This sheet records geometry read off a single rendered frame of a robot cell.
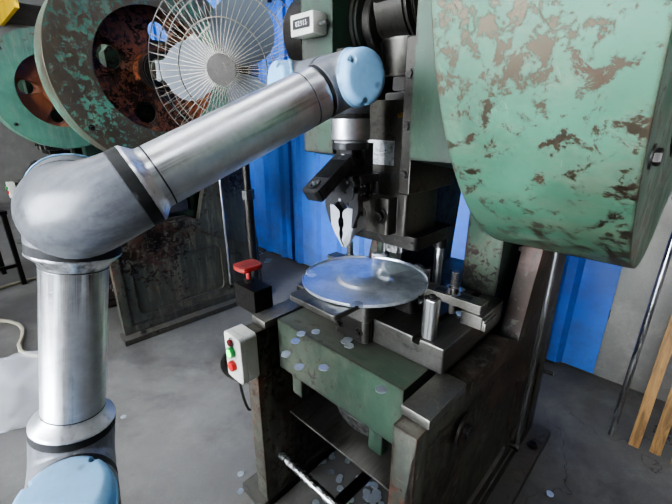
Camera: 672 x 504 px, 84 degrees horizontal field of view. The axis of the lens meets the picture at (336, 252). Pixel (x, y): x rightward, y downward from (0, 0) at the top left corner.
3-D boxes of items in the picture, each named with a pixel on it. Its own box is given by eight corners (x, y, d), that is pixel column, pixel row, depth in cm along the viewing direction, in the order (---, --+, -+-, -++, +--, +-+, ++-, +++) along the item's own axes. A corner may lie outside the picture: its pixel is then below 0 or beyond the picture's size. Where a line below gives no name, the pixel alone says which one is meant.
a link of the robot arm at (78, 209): (-41, 210, 32) (378, 18, 48) (-16, 191, 40) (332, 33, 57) (57, 308, 38) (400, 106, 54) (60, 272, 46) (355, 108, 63)
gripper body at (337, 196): (379, 202, 78) (381, 141, 74) (352, 208, 72) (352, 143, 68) (352, 197, 83) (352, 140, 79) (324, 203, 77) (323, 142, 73)
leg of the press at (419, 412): (415, 689, 79) (464, 308, 49) (372, 640, 86) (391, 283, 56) (549, 437, 141) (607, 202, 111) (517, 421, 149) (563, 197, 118)
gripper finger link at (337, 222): (359, 241, 82) (360, 200, 79) (340, 248, 78) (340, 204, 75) (348, 239, 84) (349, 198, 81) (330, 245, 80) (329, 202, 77)
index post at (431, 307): (431, 341, 76) (435, 299, 73) (418, 336, 78) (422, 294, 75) (438, 336, 78) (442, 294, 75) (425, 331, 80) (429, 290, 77)
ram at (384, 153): (393, 241, 78) (401, 88, 68) (341, 228, 88) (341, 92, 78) (435, 225, 90) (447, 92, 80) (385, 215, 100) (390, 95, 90)
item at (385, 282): (318, 255, 103) (318, 252, 103) (425, 261, 98) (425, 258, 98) (286, 302, 76) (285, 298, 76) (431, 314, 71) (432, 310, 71)
